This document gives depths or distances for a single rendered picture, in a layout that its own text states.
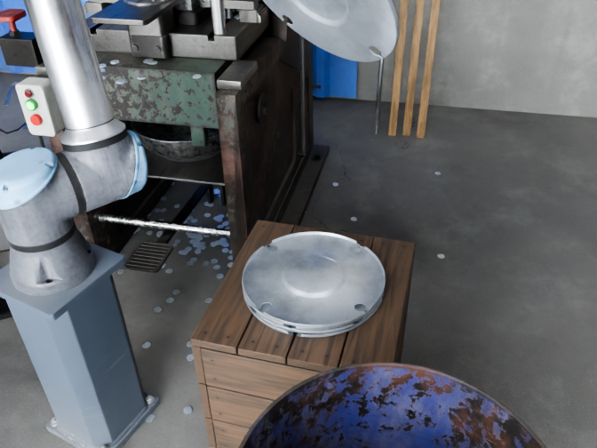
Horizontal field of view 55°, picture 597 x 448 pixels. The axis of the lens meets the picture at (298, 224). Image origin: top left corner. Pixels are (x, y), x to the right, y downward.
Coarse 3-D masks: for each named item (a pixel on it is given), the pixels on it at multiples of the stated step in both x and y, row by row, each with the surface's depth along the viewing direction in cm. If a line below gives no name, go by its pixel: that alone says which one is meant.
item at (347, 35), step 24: (264, 0) 96; (288, 0) 91; (312, 0) 88; (336, 0) 84; (360, 0) 79; (384, 0) 75; (288, 24) 98; (312, 24) 93; (336, 24) 89; (360, 24) 84; (384, 24) 80; (336, 48) 95; (360, 48) 90; (384, 48) 86
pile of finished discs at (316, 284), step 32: (256, 256) 123; (288, 256) 123; (320, 256) 122; (352, 256) 123; (256, 288) 115; (288, 288) 115; (320, 288) 114; (352, 288) 115; (288, 320) 108; (320, 320) 108; (352, 320) 108
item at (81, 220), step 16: (64, 128) 150; (128, 128) 183; (144, 192) 201; (160, 192) 211; (96, 208) 170; (112, 208) 181; (128, 208) 191; (144, 208) 200; (80, 224) 168; (96, 224) 171; (112, 224) 180; (96, 240) 172; (112, 240) 181; (128, 240) 192
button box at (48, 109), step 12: (24, 84) 139; (36, 84) 138; (48, 84) 140; (24, 96) 140; (36, 96) 140; (48, 96) 141; (24, 108) 143; (36, 108) 142; (48, 108) 141; (48, 120) 143; (60, 120) 147; (36, 132) 146; (48, 132) 145
